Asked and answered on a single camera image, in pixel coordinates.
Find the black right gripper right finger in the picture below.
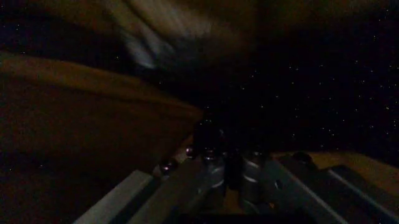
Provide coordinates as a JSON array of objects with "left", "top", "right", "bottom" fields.
[{"left": 232, "top": 149, "right": 399, "bottom": 224}]

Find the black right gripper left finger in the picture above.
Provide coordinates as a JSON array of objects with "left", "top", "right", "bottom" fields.
[{"left": 73, "top": 125, "right": 234, "bottom": 224}]

